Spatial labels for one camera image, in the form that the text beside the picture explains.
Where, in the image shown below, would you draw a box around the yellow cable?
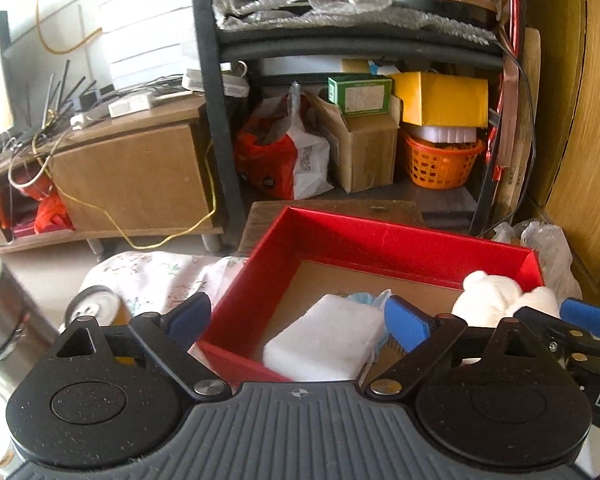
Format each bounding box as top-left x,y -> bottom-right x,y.
7,0 -> 217,252

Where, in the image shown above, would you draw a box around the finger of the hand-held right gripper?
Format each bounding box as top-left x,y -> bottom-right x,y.
560,298 -> 600,343
512,306 -> 600,361

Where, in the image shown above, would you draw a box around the black shelf rack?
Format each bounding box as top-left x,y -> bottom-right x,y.
189,0 -> 528,248

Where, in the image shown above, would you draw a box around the white power adapter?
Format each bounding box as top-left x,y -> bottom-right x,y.
107,92 -> 153,118

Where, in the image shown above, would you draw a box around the wooden TV cabinet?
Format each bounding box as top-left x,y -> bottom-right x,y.
0,95 -> 226,256

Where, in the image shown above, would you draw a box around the white plastic container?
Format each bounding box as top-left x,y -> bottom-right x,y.
419,126 -> 478,147

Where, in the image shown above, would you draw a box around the blue face mask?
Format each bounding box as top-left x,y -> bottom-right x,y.
347,289 -> 396,366

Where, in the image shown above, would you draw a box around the long red strip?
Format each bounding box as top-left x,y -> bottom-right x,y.
485,0 -> 527,181

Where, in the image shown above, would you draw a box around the floral cloth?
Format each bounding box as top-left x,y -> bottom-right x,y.
82,250 -> 248,326

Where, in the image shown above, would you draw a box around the orange plastic basket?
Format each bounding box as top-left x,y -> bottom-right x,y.
402,132 -> 486,190

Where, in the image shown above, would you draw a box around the clear plastic bags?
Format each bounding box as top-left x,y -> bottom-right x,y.
492,219 -> 583,306

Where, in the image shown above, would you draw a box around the steel container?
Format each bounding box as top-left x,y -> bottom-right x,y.
0,255 -> 33,367

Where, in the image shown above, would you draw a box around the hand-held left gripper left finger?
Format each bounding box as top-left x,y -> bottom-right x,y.
55,291 -> 233,403

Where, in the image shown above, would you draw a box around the black router with antennas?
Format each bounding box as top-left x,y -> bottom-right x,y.
40,60 -> 117,128

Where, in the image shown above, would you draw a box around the brown cardboard box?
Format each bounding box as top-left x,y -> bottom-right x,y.
307,91 -> 403,194

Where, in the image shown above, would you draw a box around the red cardboard box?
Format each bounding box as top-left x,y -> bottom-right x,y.
195,206 -> 546,385

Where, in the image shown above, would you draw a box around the red and white plastic bag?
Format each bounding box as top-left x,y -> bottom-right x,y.
234,82 -> 335,201

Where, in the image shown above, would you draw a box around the round tin can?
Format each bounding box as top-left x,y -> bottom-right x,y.
62,285 -> 131,333

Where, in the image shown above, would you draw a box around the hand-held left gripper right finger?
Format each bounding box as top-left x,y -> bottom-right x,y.
360,296 -> 546,401

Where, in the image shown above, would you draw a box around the white plush toy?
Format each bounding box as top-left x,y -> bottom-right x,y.
450,270 -> 561,366

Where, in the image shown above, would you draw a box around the leaning cardboard sheet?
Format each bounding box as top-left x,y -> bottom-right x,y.
495,27 -> 543,226

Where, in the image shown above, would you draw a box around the yellow box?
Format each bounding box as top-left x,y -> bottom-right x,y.
392,71 -> 490,128

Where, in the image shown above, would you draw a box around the black pan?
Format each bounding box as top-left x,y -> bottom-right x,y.
390,0 -> 501,26

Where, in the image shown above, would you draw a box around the green box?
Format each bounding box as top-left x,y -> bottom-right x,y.
327,74 -> 393,117

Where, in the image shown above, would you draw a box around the bubble wrap sheet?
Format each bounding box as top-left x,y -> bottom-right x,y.
212,0 -> 503,43

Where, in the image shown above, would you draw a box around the white power strip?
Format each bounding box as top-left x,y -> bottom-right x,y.
186,70 -> 252,99

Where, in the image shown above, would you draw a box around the large white sponge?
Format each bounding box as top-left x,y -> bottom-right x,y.
262,294 -> 387,382

